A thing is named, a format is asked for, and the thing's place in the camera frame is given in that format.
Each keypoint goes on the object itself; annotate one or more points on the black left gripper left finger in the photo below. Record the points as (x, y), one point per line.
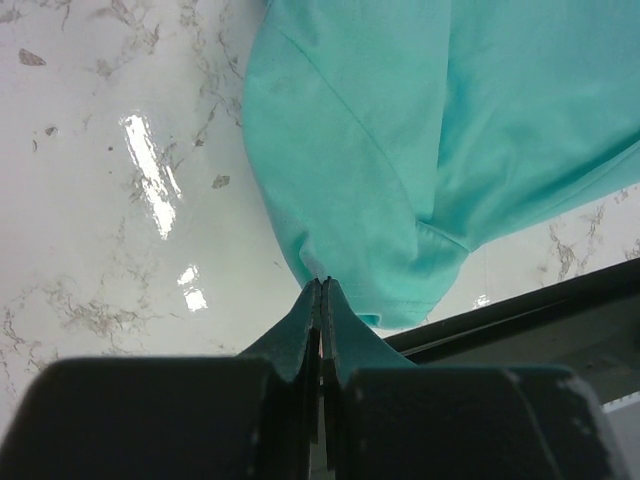
(289, 407)

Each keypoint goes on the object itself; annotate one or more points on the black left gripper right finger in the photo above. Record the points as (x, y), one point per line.
(348, 345)

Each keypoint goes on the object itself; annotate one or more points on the teal t shirt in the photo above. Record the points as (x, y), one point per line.
(391, 139)

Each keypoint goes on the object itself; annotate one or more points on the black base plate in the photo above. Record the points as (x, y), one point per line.
(518, 315)

